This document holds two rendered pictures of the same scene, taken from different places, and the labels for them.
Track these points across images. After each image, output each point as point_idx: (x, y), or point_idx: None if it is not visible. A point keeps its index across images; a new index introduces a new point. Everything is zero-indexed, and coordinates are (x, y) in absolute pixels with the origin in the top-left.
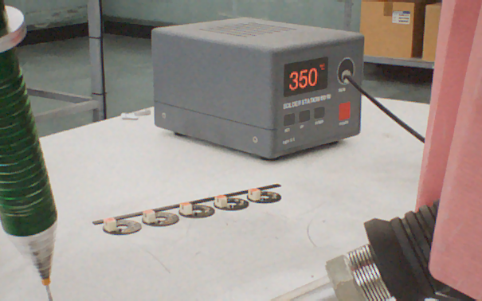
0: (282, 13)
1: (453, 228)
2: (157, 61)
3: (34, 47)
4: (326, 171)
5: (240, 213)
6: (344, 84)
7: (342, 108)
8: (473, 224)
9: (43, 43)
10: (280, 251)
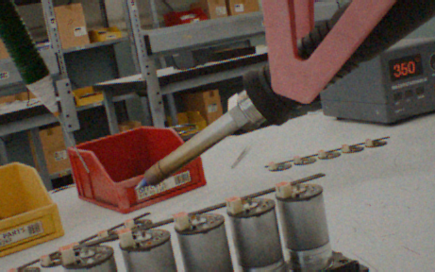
0: None
1: (274, 55)
2: None
3: (314, 104)
4: (424, 127)
5: (356, 154)
6: None
7: None
8: (284, 51)
9: (319, 101)
10: (371, 170)
